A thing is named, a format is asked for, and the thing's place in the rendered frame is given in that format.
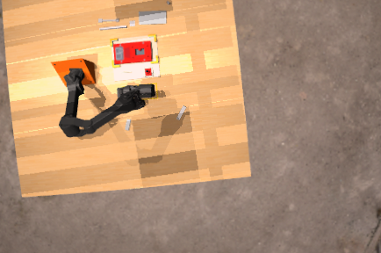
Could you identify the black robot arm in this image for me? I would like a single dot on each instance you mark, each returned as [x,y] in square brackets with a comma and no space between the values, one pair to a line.
[129,101]

